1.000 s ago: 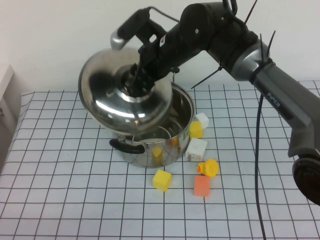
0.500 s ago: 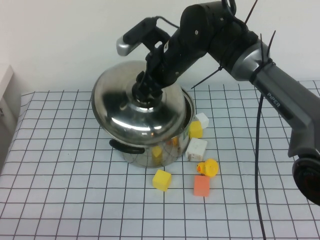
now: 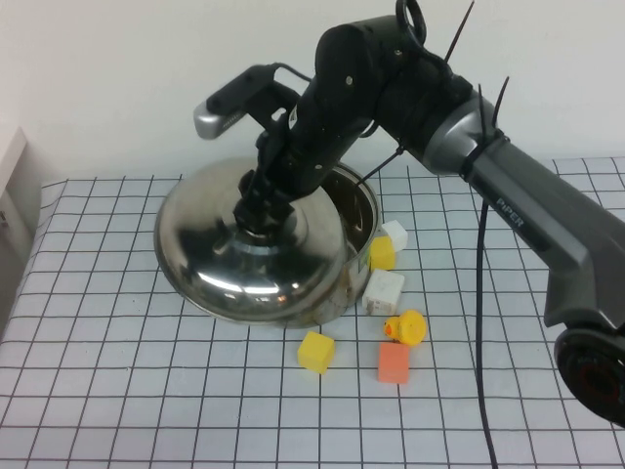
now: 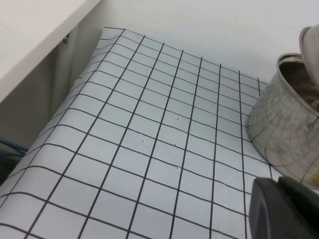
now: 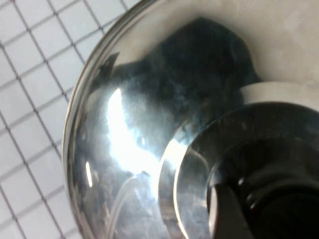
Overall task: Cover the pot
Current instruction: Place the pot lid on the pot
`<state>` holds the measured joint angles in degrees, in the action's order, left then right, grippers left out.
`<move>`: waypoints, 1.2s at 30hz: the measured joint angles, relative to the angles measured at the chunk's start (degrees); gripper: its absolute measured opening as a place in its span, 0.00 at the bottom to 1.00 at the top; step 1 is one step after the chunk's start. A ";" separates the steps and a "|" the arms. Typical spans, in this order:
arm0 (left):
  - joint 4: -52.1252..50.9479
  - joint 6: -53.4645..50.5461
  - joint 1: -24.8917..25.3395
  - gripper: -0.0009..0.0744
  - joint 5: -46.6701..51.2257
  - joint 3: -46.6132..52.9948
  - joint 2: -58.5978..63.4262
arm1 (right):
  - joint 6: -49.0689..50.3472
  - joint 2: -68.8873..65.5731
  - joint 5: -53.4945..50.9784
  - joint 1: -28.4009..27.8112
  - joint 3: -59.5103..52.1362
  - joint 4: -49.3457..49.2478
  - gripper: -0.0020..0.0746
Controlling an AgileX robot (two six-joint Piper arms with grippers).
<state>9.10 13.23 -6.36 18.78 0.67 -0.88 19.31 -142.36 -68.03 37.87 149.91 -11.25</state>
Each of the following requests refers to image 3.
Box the yellow foam cube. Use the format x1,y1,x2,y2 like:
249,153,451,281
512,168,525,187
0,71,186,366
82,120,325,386
297,330,336,375
369,236,397,272

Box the white cabinet side panel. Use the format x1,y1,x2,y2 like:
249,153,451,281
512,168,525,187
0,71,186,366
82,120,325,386
0,125,43,338

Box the stained white foam cube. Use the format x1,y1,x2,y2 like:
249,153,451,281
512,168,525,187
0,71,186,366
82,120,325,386
361,269,406,317

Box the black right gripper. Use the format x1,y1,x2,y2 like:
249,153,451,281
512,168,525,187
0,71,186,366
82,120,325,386
232,85,376,234

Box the stainless steel pot black handles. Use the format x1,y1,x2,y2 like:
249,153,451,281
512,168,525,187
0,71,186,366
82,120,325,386
292,163,382,329

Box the stainless steel lid black knob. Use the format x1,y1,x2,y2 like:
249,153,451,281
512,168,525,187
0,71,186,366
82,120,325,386
153,156,349,326

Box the small white foam cube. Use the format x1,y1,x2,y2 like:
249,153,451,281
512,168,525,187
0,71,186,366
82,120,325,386
380,220,409,253

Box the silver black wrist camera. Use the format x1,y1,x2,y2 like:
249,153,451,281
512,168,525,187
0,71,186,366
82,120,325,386
193,63,299,142

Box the black camera cable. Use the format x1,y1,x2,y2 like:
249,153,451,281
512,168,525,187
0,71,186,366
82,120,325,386
271,0,500,469

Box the yellow rubber duck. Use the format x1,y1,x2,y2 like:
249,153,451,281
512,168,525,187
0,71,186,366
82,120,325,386
382,310,428,348

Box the orange foam block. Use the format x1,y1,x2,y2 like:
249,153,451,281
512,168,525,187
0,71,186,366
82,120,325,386
377,341,411,386

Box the white black grid tablecloth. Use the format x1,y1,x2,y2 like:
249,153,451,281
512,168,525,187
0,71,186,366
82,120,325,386
0,156,625,469

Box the black zip tie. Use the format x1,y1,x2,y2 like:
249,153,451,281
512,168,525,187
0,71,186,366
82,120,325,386
357,141,409,191
458,76,512,182
444,0,476,64

